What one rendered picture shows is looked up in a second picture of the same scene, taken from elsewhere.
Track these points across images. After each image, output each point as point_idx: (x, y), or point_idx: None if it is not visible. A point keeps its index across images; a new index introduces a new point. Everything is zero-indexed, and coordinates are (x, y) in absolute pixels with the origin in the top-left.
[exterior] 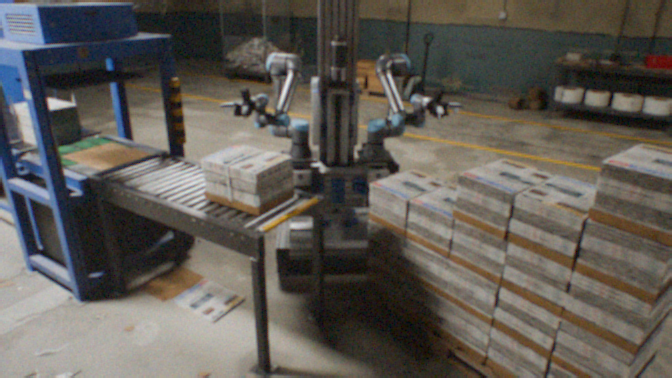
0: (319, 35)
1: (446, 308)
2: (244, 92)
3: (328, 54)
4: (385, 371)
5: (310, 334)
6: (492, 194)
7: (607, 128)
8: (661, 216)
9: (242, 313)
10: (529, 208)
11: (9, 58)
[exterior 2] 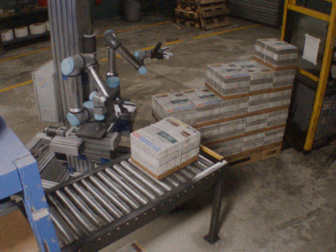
0: (77, 33)
1: (222, 146)
2: (118, 92)
3: (81, 45)
4: (224, 192)
5: (187, 215)
6: (242, 80)
7: (38, 46)
8: (292, 60)
9: (153, 244)
10: (257, 77)
11: (0, 189)
